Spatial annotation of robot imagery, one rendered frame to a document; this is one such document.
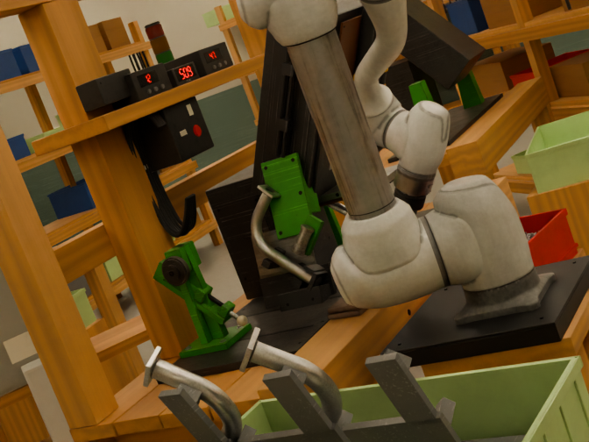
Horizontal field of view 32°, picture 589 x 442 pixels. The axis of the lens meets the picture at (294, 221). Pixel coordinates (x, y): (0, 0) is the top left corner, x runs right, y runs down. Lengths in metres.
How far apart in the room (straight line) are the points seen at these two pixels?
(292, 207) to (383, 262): 0.70
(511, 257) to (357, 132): 0.40
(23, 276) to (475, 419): 1.16
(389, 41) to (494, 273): 0.51
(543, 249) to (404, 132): 0.46
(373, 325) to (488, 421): 0.72
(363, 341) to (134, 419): 0.55
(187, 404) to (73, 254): 1.19
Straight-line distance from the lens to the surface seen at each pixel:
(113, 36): 9.47
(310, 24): 1.96
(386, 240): 2.06
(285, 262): 2.71
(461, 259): 2.10
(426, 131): 2.33
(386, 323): 2.44
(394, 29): 2.10
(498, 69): 6.48
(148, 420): 2.40
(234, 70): 3.07
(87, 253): 2.69
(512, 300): 2.13
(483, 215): 2.09
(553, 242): 2.60
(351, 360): 2.27
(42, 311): 2.45
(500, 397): 1.70
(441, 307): 2.32
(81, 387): 2.47
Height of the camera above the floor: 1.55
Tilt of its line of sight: 9 degrees down
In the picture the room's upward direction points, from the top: 21 degrees counter-clockwise
